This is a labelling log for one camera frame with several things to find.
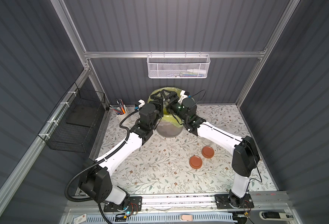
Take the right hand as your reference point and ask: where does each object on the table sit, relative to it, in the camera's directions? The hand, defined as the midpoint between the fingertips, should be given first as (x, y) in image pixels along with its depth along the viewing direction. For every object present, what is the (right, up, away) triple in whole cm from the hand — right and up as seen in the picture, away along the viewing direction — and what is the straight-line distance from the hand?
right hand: (163, 93), depth 73 cm
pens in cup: (-34, -2, +29) cm, 45 cm away
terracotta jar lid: (+29, -36, +18) cm, 49 cm away
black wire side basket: (-48, -17, -1) cm, 51 cm away
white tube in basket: (+22, +19, +21) cm, 36 cm away
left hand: (+1, -2, -2) cm, 3 cm away
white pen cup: (-34, -9, +32) cm, 47 cm away
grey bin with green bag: (+3, -18, +13) cm, 22 cm away
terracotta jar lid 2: (+20, -41, +16) cm, 49 cm away
